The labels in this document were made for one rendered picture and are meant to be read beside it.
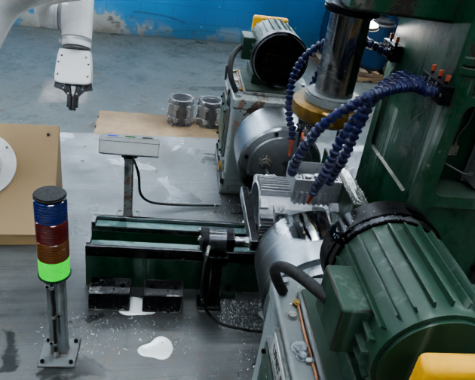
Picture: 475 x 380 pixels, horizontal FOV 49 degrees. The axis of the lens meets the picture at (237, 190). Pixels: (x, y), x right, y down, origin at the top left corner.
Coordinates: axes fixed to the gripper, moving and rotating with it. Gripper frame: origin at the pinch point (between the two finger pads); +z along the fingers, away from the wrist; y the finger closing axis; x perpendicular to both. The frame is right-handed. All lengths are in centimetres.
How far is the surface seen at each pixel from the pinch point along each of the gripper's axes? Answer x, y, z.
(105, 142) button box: -3.5, 10.5, 10.5
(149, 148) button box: -3.5, 22.9, 11.3
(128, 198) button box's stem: 6.1, 17.2, 26.8
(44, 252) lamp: -54, 6, 35
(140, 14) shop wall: 492, -15, -169
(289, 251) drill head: -56, 53, 32
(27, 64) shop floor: 374, -111, -75
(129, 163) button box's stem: 0.3, 17.2, 16.2
